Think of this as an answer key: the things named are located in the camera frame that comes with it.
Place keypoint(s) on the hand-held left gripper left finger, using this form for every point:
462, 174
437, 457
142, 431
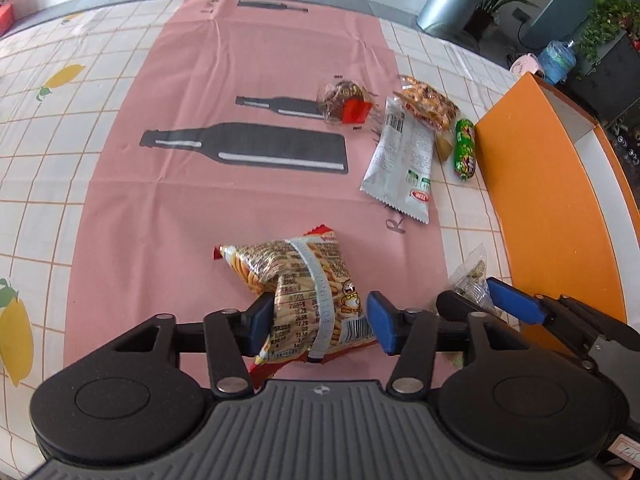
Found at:
261, 325

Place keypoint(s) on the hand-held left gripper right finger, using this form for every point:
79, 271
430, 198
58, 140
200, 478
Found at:
382, 324

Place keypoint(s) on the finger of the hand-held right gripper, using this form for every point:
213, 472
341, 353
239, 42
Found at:
515, 300
450, 305

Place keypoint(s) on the small clear brown snack bag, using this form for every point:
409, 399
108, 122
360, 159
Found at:
470, 277

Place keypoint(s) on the banded biscuit stick packet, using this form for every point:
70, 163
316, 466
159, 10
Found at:
300, 280

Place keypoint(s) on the orange cardboard box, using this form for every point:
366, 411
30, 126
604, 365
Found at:
540, 210

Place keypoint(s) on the pink bottle print mat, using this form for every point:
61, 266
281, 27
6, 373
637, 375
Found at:
210, 210

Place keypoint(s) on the silver white snack packet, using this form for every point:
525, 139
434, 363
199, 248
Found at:
402, 165

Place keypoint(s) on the green sausage stick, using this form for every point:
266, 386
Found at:
464, 150

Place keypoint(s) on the orange fried snack packet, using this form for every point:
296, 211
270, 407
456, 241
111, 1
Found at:
430, 102

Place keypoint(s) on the clear pack with red label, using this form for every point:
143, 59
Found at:
345, 100

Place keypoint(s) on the dark tall cabinet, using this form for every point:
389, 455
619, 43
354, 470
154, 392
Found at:
610, 85

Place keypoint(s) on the pink small heater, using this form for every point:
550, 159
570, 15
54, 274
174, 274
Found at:
526, 64

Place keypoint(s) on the blue water jug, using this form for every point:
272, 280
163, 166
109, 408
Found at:
556, 60

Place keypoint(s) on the checked lemon print tablecloth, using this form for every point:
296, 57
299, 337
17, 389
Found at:
45, 185

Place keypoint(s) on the hanging ivy plant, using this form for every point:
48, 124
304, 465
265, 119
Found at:
602, 20

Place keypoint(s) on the silver trash can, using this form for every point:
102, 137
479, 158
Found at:
447, 0

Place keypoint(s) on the red gift box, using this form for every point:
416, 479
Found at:
5, 19

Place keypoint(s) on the wall socket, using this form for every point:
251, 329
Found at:
520, 16

